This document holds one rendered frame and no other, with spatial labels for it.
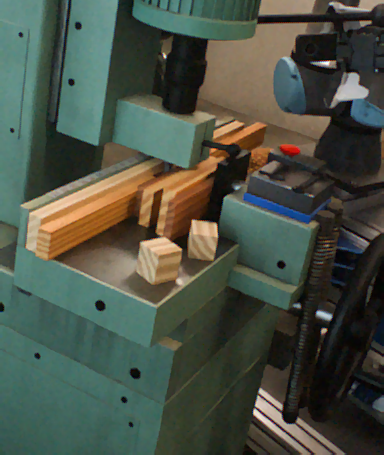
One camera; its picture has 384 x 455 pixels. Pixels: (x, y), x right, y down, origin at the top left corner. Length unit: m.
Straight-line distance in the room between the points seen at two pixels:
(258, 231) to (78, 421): 0.38
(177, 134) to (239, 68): 3.74
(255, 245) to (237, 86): 3.82
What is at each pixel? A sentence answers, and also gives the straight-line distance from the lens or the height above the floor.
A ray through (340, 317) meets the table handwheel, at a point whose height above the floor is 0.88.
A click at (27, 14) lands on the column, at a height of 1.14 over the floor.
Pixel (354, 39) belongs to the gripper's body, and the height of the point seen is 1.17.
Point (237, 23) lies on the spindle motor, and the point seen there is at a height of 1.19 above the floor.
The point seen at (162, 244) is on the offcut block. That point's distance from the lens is 0.98.
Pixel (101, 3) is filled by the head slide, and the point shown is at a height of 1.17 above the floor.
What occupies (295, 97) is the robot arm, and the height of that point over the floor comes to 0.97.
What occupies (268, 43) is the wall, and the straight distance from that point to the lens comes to 4.78.
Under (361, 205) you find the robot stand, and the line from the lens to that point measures 1.83.
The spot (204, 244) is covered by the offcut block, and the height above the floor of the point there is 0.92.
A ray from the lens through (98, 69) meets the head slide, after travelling 1.17.
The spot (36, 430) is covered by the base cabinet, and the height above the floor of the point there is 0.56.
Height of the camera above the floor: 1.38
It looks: 23 degrees down
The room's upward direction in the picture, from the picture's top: 11 degrees clockwise
